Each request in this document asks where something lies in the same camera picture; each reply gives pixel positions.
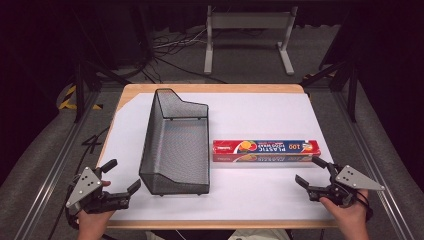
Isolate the bundle of floor cables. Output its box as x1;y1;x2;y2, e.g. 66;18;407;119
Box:
151;26;228;85

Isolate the black metal stand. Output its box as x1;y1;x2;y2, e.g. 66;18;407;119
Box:
300;59;360;124
68;6;134;124

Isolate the person's left hand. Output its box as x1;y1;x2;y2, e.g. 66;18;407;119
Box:
77;179;116;235

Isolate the aluminium floor rail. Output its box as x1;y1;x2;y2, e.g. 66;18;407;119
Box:
13;89;103;240
333;90;416;240

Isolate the white table mat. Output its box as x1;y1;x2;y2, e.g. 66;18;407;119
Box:
99;92;335;222

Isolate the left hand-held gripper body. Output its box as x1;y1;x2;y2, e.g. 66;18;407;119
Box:
65;166;132;215

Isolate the white metal stand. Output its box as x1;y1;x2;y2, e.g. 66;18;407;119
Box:
203;5;299;76

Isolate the yellow and black floor tape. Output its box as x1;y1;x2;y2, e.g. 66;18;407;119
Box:
58;84;103;111

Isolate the red and blue plastic wrap box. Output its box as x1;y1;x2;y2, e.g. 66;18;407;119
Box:
212;139;322;164

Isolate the black wire mesh basket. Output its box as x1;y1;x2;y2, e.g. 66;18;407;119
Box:
138;87;211;197

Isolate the person's right hand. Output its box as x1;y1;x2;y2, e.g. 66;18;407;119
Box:
319;189;370;232

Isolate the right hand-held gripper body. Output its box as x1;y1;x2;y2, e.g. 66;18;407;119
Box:
307;164;387;208

